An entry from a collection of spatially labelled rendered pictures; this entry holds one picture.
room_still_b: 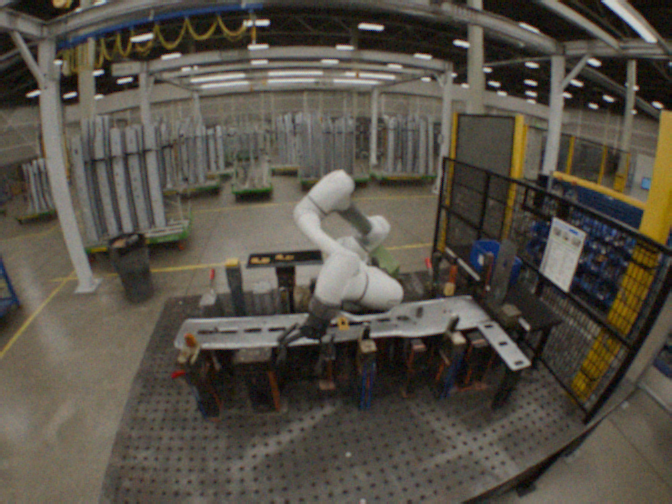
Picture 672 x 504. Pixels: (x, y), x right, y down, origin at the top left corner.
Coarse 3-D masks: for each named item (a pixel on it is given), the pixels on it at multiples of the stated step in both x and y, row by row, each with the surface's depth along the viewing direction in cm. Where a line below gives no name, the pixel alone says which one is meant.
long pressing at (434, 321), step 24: (408, 312) 130; (432, 312) 129; (456, 312) 128; (480, 312) 127; (216, 336) 113; (240, 336) 114; (264, 336) 115; (288, 336) 115; (336, 336) 116; (384, 336) 117; (408, 336) 116
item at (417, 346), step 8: (416, 344) 112; (408, 352) 116; (416, 352) 108; (424, 352) 109; (408, 360) 116; (416, 360) 110; (408, 368) 117; (416, 368) 112; (408, 376) 118; (416, 376) 116; (408, 384) 118; (400, 392) 123; (408, 392) 120
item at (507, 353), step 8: (480, 328) 117; (488, 328) 116; (496, 328) 116; (488, 336) 112; (496, 336) 111; (504, 336) 111; (496, 344) 107; (512, 344) 106; (496, 352) 104; (504, 352) 102; (512, 352) 102; (520, 352) 101; (504, 360) 99; (512, 360) 98; (528, 360) 97; (512, 368) 94
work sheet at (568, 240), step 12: (552, 228) 119; (564, 228) 111; (576, 228) 104; (564, 240) 112; (576, 240) 104; (552, 252) 120; (564, 252) 112; (576, 252) 105; (540, 264) 129; (552, 264) 120; (564, 264) 112; (576, 264) 105; (552, 276) 121; (564, 276) 113; (564, 288) 113
